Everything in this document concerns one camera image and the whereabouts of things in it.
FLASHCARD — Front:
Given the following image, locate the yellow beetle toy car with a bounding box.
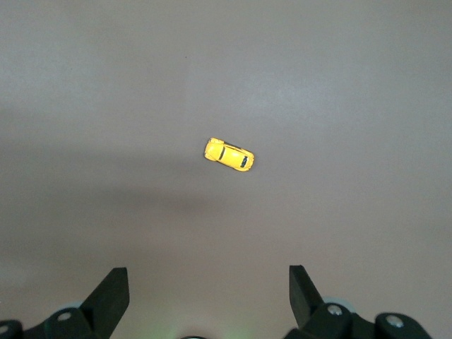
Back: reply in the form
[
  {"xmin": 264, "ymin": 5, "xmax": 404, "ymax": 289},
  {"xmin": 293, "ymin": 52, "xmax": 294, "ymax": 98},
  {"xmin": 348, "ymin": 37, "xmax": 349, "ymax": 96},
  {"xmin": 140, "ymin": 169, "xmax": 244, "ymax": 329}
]
[{"xmin": 203, "ymin": 137, "xmax": 255, "ymax": 174}]

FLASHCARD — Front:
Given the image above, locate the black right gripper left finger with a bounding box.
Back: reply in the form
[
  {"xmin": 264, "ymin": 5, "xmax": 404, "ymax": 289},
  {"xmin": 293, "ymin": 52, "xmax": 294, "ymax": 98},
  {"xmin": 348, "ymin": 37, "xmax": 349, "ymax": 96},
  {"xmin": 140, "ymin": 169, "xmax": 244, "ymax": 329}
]
[{"xmin": 0, "ymin": 267, "xmax": 131, "ymax": 339}]

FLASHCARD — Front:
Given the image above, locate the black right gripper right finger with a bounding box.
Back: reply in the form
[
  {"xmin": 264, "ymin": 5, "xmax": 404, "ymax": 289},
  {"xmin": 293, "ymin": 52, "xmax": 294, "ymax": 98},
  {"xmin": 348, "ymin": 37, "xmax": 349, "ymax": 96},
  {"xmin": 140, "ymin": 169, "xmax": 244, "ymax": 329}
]
[{"xmin": 284, "ymin": 264, "xmax": 434, "ymax": 339}]

